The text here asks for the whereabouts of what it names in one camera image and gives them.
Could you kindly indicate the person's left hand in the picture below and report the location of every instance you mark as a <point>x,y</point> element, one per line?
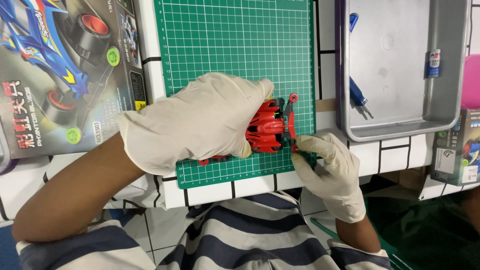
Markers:
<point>195,120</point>

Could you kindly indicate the person's right hand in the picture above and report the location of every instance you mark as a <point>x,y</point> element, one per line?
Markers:
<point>335,176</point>

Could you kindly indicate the person's left fingers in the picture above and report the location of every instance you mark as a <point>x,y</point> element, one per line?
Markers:
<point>258,95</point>

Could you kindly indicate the red toy race car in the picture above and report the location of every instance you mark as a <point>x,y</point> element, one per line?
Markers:
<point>268,129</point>

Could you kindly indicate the green cutting mat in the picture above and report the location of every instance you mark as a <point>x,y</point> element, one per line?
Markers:
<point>240,75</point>

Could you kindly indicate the white black lined tablecloth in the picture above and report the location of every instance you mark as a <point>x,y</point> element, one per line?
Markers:
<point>262,176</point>

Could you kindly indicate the blue tube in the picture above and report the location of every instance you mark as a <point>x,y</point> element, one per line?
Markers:
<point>353,21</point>

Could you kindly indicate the grey metal tray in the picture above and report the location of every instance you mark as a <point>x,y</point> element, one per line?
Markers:
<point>401,63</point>

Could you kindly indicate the striped shirt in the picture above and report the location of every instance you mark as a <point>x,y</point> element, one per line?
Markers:
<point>225,240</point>

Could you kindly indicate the blue white battery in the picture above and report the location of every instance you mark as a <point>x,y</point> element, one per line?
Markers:
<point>434,63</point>

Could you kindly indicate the large toy car box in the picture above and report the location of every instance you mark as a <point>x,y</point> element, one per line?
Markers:
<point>63,71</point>

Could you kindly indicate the small toy car box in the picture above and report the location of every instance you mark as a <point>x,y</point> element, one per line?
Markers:
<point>455,148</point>

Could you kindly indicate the pink round object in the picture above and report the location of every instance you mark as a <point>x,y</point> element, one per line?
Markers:
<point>471,80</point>

